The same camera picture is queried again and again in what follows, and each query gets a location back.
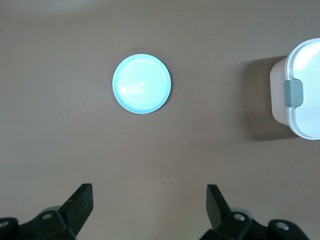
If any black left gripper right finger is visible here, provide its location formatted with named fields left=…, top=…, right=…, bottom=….
left=199, top=184, right=310, bottom=240

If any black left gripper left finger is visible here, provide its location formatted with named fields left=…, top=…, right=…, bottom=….
left=0, top=183, right=95, bottom=240

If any white lidded plastic box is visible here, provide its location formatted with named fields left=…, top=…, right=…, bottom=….
left=269, top=37, right=320, bottom=141

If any grey box latch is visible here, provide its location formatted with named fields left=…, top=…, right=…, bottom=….
left=283, top=79, right=305, bottom=109

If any light blue round plate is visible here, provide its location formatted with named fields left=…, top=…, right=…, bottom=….
left=111, top=53, right=173, bottom=115

